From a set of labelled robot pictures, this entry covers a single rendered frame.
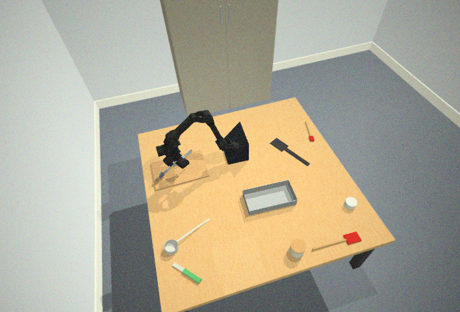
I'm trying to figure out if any light wooden board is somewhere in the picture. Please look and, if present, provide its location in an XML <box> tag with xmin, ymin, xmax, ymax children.
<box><xmin>151</xmin><ymin>150</ymin><xmax>209</xmax><ymax>191</ymax></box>

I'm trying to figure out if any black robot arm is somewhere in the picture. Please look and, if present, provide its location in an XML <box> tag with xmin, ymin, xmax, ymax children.
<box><xmin>156</xmin><ymin>110</ymin><xmax>241</xmax><ymax>166</ymax></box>

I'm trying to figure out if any white cylindrical jar with wooden lid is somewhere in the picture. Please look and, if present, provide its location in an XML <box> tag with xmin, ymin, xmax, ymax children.
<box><xmin>289</xmin><ymin>239</ymin><xmax>306</xmax><ymax>258</ymax></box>

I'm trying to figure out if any grey short cylinder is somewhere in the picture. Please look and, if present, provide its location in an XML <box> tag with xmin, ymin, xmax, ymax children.
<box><xmin>344</xmin><ymin>197</ymin><xmax>357</xmax><ymax>210</ymax></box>

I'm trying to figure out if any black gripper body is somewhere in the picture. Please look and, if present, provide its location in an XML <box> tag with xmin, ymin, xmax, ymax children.
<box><xmin>168</xmin><ymin>149</ymin><xmax>190</xmax><ymax>169</ymax></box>

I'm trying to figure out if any grey roasting tin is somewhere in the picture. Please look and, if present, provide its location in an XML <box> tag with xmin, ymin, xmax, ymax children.
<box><xmin>242</xmin><ymin>179</ymin><xmax>298</xmax><ymax>215</ymax></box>

